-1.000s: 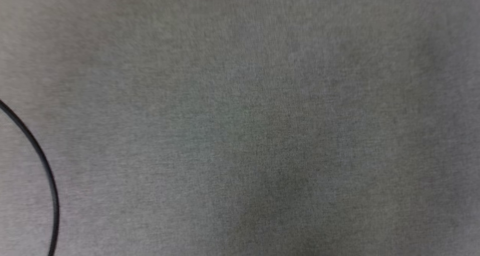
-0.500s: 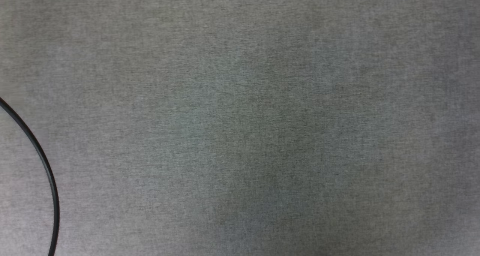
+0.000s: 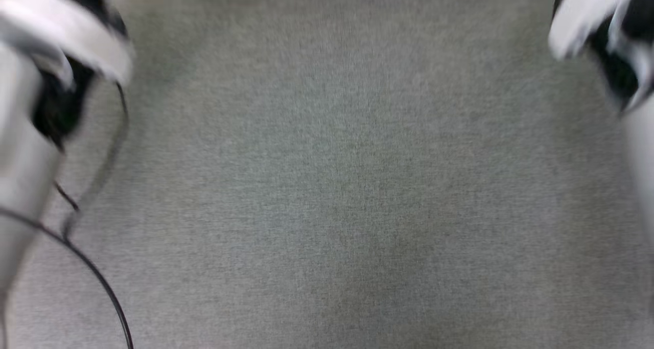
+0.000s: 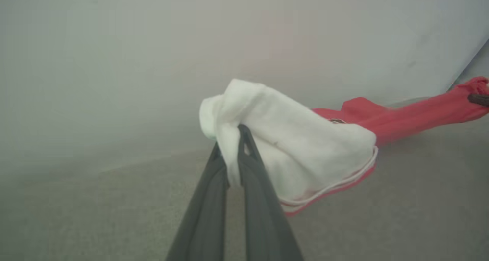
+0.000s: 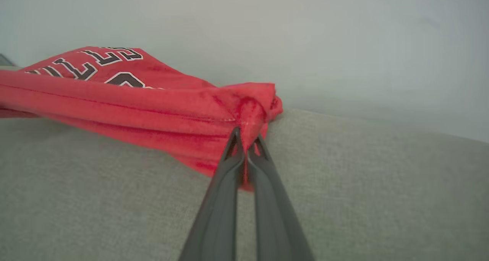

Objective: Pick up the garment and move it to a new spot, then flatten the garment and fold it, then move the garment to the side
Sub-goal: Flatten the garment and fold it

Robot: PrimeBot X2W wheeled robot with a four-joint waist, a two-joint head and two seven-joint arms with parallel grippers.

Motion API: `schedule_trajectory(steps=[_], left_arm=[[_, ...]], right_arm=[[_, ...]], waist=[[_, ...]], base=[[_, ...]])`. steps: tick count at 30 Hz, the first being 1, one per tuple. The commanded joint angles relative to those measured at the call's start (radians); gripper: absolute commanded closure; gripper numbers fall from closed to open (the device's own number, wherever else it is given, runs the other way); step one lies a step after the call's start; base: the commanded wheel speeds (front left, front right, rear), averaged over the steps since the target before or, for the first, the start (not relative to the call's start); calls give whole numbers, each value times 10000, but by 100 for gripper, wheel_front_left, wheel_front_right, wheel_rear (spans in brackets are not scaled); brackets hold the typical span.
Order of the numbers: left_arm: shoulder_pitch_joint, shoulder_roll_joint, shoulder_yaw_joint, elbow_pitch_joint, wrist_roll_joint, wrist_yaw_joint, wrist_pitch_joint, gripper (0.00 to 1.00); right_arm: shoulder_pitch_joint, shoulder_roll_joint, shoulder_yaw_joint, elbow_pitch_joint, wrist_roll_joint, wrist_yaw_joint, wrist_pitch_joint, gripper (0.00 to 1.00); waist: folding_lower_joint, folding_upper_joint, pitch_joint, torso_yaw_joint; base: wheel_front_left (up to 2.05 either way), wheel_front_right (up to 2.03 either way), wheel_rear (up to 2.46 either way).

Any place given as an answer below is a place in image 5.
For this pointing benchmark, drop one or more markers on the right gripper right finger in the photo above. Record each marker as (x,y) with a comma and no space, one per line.
(273,215)

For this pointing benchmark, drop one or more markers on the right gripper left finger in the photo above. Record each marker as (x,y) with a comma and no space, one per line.
(219,215)

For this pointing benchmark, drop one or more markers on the grey fabric sofa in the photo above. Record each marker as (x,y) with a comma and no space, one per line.
(382,196)

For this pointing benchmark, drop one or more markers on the red and white jersey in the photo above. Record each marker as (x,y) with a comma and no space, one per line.
(133,108)

